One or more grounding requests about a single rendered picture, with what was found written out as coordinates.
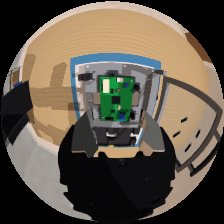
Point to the green circuit board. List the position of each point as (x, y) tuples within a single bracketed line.
[(116, 98)]

